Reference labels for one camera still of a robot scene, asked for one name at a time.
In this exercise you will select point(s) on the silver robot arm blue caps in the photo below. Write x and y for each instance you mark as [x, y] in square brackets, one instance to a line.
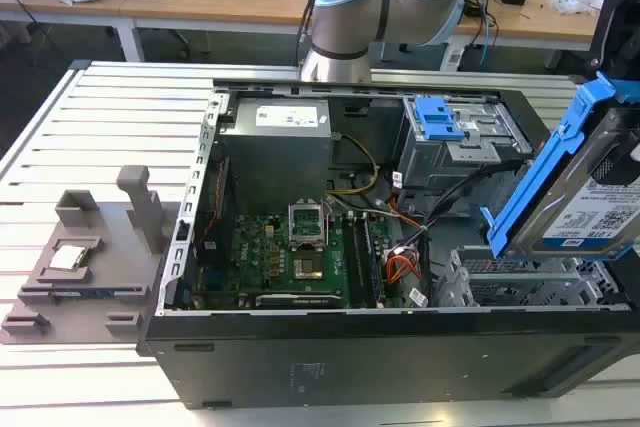
[350, 12]

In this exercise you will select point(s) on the grey perforated disk bay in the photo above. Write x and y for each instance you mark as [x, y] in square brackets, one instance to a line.
[525, 289]

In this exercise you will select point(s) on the metal locking lever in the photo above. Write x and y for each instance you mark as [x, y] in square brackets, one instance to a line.
[328, 222]

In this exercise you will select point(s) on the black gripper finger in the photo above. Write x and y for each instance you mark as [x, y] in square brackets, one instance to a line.
[607, 22]
[620, 162]

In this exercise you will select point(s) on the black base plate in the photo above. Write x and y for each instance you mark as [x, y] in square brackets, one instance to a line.
[410, 57]

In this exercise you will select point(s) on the blue plastic latch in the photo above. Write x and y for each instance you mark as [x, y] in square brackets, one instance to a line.
[437, 119]

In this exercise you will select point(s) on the black graphics card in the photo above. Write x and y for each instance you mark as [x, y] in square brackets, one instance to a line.
[300, 301]

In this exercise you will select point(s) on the dark RAM stick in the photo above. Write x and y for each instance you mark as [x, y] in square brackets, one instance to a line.
[95, 292]

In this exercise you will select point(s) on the silver CPU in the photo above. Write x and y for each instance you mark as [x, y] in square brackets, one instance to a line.
[67, 257]

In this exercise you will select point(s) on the grey optical drive cage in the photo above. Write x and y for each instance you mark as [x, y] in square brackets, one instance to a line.
[450, 162]

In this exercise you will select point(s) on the CPU socket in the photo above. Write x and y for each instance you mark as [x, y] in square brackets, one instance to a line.
[308, 268]

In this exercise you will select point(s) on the hard disk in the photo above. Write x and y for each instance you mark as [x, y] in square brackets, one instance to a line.
[570, 197]

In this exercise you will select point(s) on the black RAM slot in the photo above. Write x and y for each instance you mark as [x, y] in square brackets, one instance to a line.
[374, 267]
[356, 267]

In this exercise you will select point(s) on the grey power supply unit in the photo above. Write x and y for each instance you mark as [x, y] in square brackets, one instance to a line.
[275, 162]

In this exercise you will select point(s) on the black open PC case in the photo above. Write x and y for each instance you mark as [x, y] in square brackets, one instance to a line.
[350, 367]

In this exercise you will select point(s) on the green motherboard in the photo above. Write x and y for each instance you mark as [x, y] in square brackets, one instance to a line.
[255, 257]

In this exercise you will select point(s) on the grey parts rack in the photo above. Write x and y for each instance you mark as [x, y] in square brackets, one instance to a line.
[120, 257]

